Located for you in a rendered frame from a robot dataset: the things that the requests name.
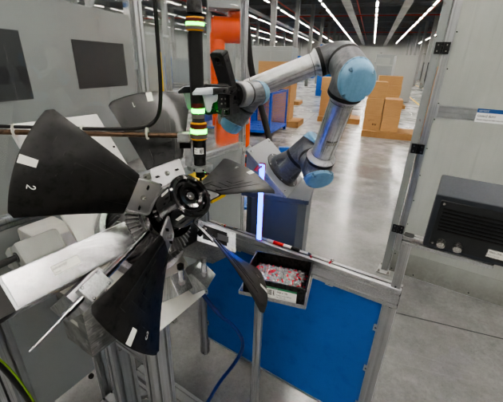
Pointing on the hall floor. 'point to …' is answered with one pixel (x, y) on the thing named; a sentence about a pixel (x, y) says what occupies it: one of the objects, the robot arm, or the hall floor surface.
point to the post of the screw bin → (256, 353)
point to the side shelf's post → (102, 373)
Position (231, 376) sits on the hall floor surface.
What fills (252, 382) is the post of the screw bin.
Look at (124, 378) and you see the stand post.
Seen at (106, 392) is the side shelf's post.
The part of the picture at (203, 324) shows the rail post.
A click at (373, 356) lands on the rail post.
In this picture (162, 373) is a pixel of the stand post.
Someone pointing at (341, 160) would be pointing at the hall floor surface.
